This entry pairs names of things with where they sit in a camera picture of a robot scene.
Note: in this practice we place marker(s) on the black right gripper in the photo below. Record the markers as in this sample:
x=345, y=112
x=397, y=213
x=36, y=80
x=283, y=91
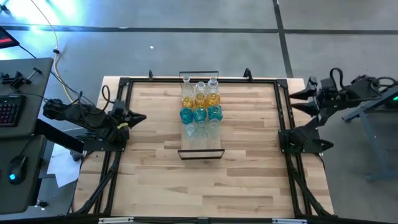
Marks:
x=329, y=95

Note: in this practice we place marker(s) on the dark grey desk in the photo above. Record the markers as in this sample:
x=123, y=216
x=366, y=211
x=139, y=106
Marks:
x=31, y=67
x=28, y=199

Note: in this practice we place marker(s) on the blue grey metal cart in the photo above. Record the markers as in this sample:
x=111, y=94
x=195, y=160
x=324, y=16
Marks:
x=362, y=117

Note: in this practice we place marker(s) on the black desk clamp stand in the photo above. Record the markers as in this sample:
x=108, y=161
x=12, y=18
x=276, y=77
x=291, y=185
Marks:
x=17, y=81

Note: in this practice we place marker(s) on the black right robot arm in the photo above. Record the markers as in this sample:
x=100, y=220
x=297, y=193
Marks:
x=357, y=90

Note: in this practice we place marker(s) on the white paper sheet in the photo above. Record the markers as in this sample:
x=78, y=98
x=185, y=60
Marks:
x=63, y=169

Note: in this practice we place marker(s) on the silver corner bracket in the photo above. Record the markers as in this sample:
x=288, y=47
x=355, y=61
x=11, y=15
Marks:
x=115, y=220
x=289, y=221

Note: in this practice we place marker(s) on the black desk foot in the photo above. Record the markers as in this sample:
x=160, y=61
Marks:
x=42, y=204

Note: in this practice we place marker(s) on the black table clamp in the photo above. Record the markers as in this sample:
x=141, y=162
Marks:
x=150, y=75
x=247, y=74

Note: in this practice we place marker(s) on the black computer mouse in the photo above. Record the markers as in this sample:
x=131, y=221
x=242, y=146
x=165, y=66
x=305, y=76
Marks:
x=18, y=166

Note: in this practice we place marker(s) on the black device red display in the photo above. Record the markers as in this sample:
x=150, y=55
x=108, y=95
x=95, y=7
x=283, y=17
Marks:
x=6, y=35

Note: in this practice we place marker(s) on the black aluminium table frame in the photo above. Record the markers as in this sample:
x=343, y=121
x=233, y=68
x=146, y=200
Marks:
x=261, y=81

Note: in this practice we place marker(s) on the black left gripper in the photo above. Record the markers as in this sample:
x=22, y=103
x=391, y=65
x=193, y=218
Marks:
x=119, y=130

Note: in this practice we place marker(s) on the black keyboard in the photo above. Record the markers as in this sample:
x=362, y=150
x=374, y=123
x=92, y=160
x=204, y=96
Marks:
x=11, y=110

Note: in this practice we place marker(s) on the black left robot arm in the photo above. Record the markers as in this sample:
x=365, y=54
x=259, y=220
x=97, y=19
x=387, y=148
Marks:
x=77, y=115

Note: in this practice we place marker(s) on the black desk beam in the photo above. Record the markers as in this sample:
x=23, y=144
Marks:
x=62, y=138

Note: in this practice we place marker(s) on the clear ribbed glass jar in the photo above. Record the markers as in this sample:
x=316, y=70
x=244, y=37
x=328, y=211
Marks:
x=200, y=88

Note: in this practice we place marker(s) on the tall clear glass vase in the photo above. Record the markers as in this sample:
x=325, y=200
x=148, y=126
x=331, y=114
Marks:
x=214, y=125

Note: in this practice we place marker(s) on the clear ribbed glass bottle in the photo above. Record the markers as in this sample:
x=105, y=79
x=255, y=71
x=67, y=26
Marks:
x=213, y=84

